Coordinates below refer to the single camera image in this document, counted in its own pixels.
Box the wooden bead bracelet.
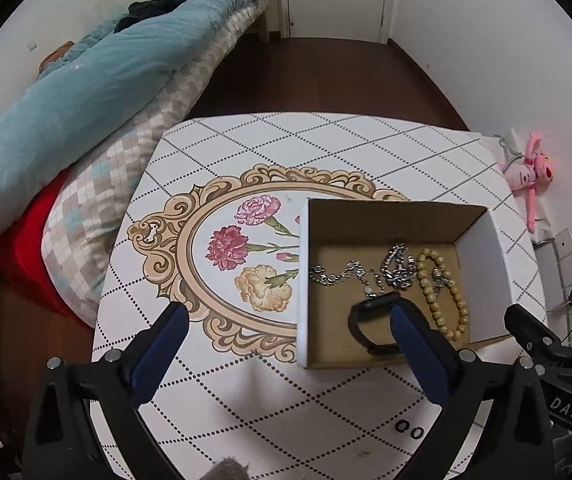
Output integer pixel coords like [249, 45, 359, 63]
[415, 247, 470, 343]

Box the black fitness band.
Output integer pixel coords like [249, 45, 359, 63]
[347, 292, 403, 360]

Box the silver chain bracelet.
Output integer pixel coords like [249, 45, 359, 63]
[308, 259, 390, 298]

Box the dark beaded necklace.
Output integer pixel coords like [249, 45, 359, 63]
[380, 242, 416, 292]

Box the white cardboard box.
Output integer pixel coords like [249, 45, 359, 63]
[297, 198, 516, 368]

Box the pink panther plush toy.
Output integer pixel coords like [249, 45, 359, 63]
[499, 131, 554, 235]

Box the white diamond pattern tablecloth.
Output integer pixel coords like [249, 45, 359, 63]
[93, 113, 544, 479]

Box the checkered grey pillow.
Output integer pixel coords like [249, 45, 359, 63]
[41, 0, 269, 327]

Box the red blanket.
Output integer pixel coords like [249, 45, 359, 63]
[0, 168, 88, 327]

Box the teal blue quilt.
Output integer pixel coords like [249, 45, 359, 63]
[0, 0, 258, 235]

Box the black clothing on bed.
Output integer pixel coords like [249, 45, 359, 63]
[114, 0, 188, 34]

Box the white wall power strip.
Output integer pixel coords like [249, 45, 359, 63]
[534, 228, 572, 347]

